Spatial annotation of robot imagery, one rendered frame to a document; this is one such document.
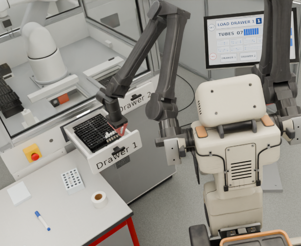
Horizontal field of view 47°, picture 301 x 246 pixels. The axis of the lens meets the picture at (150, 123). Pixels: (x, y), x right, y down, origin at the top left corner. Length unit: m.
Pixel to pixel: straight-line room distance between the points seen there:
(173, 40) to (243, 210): 0.73
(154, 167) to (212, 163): 1.32
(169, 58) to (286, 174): 1.71
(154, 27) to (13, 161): 1.02
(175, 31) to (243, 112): 0.39
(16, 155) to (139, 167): 0.86
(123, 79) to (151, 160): 1.07
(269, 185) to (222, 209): 1.21
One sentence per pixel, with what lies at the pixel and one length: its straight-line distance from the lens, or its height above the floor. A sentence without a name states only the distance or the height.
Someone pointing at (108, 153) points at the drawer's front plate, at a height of 0.90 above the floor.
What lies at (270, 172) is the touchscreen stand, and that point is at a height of 0.04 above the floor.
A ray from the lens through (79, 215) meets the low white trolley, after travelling 1.65.
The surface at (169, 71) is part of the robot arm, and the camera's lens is 1.26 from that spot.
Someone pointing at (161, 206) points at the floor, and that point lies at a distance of 2.55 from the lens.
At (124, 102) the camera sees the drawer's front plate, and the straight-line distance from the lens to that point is 2.00.
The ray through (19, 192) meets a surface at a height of 0.78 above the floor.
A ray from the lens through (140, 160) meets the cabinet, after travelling 2.34.
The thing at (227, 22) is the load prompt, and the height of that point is 1.16.
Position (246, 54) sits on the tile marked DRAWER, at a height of 1.01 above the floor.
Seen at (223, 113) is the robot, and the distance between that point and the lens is 1.12.
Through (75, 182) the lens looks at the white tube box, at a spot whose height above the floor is 0.80.
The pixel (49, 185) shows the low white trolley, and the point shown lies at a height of 0.76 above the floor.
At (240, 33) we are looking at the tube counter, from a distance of 2.11.
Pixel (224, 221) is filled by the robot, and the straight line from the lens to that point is 1.50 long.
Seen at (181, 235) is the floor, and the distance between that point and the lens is 2.40.
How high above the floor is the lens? 2.00
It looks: 38 degrees down
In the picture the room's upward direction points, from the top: 11 degrees counter-clockwise
